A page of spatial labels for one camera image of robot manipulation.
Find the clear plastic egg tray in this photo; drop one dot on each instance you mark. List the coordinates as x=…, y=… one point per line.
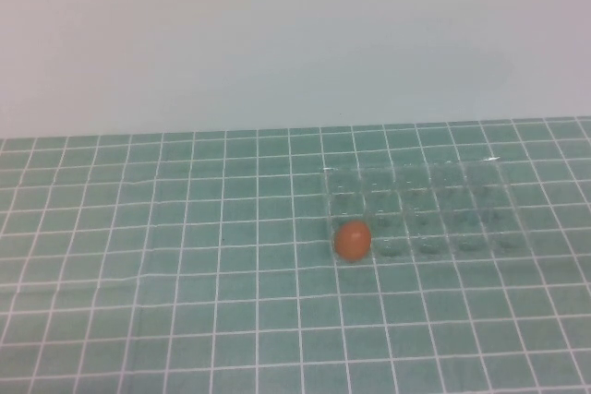
x=438, y=209

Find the brown egg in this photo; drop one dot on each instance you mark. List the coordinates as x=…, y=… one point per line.
x=352, y=239

